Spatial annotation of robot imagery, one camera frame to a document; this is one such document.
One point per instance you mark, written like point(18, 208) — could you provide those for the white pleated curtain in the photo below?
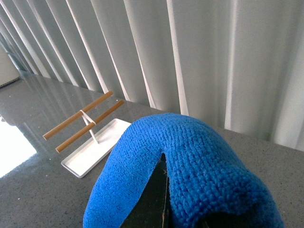
point(236, 64)

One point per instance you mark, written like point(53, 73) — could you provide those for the blue microfiber cloth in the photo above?
point(205, 176)

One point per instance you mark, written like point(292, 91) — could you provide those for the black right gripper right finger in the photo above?
point(223, 220)

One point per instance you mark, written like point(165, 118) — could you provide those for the white towel rack stand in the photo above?
point(89, 154)

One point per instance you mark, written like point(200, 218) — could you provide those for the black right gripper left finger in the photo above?
point(153, 208)

